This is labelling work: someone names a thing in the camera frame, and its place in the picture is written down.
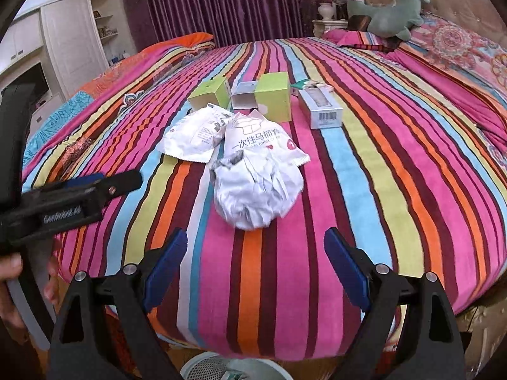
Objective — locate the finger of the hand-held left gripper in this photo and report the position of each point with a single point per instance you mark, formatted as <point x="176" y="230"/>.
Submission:
<point x="119" y="186"/>
<point x="85" y="182"/>

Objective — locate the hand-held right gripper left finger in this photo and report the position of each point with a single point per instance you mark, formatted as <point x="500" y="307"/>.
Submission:
<point x="166" y="269"/>

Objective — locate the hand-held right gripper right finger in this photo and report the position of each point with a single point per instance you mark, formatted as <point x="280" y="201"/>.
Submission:
<point x="348" y="269"/>

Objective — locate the white plastic mesh waste basket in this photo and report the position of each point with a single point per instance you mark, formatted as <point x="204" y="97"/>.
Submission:
<point x="210" y="368"/>

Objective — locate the white paper ball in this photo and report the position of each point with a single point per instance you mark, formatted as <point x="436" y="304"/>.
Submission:
<point x="257" y="194"/>

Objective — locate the white packet with printed text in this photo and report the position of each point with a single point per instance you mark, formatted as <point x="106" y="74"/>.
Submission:
<point x="257" y="138"/>

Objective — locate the green box with grey tray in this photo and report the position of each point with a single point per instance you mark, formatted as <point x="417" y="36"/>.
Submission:
<point x="273" y="95"/>

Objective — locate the person's left hand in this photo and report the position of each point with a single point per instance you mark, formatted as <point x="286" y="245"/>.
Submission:
<point x="10" y="269"/>

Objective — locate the striped colourful blanket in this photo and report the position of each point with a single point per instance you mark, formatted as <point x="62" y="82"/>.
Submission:
<point x="356" y="206"/>

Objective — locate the black television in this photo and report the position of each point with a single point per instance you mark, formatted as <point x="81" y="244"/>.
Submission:
<point x="27" y="83"/>

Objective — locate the white wardrobe cabinet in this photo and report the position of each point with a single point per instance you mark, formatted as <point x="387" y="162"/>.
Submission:
<point x="67" y="35"/>

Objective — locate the wooden bed base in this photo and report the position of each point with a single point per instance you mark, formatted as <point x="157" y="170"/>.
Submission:
<point x="483" y="332"/>

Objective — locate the white box with barcode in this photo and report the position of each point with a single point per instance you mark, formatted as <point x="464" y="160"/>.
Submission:
<point x="321" y="107"/>

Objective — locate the small green and white box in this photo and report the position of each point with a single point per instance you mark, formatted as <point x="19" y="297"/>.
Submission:
<point x="303" y="86"/>

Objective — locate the purple curtain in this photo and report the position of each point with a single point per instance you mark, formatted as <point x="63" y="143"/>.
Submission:
<point x="222" y="4"/>

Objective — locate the white nightstand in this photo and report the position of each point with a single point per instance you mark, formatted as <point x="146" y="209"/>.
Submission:
<point x="326" y="27"/>

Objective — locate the white vase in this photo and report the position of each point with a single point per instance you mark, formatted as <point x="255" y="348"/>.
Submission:
<point x="326" y="11"/>

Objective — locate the green plush dinosaur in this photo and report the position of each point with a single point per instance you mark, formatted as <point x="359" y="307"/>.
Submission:
<point x="392" y="12"/>

